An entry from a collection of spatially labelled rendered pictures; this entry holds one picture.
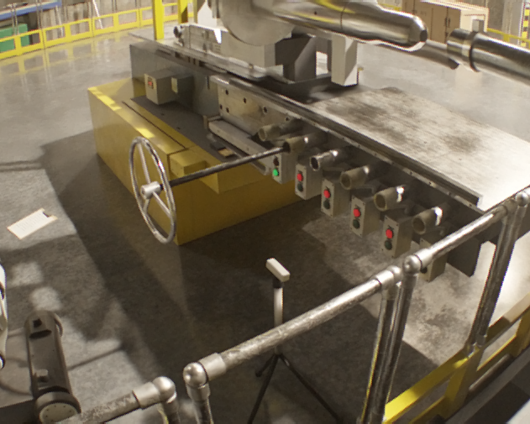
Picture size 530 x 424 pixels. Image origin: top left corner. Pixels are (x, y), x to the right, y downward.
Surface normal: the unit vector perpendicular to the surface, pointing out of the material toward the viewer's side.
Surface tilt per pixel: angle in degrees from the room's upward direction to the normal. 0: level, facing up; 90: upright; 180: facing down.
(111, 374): 0
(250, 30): 90
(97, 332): 0
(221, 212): 90
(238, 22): 90
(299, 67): 90
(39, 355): 0
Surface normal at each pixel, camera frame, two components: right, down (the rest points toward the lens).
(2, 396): -0.01, -0.84
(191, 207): 0.57, 0.43
